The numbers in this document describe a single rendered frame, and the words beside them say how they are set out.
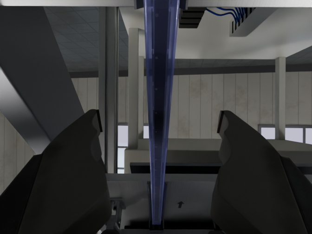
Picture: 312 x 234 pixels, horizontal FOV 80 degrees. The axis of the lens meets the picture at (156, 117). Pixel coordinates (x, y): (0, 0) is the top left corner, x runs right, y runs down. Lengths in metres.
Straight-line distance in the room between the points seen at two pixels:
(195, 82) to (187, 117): 0.66
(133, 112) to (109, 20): 0.26
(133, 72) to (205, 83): 2.98
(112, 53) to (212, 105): 3.12
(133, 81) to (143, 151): 0.22
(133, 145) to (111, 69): 0.25
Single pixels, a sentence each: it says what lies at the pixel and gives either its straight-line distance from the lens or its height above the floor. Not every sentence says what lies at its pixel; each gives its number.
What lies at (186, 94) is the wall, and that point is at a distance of 3.50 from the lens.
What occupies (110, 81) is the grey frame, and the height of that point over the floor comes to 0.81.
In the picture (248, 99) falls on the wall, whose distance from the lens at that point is 3.65.
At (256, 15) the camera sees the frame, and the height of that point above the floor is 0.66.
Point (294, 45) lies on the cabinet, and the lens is 0.94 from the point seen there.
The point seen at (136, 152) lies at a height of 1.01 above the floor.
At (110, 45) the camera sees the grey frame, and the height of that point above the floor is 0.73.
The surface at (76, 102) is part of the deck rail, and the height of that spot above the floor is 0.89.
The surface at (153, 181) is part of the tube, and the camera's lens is 0.20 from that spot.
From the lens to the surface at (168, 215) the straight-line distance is 0.35.
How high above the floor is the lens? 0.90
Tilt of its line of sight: level
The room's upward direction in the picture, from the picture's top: 180 degrees counter-clockwise
